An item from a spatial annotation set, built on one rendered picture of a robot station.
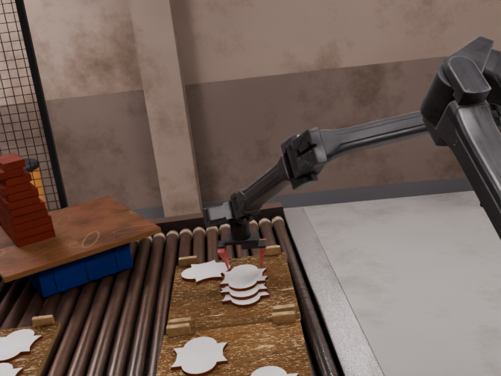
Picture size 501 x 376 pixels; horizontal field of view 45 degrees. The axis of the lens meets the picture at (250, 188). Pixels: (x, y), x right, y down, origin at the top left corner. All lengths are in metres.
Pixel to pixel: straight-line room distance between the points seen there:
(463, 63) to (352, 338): 0.85
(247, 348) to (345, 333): 0.25
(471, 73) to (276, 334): 0.89
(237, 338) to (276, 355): 0.13
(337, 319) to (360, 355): 0.17
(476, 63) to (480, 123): 0.10
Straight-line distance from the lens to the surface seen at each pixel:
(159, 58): 4.77
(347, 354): 1.49
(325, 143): 1.27
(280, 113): 4.89
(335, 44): 4.85
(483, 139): 0.84
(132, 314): 1.80
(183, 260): 1.96
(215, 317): 1.65
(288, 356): 1.46
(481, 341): 3.27
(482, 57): 0.93
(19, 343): 1.74
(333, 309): 1.67
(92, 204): 2.41
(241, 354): 1.49
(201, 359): 1.48
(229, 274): 1.80
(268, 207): 2.34
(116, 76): 5.02
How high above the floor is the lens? 1.74
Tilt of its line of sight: 18 degrees down
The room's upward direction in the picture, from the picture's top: 7 degrees counter-clockwise
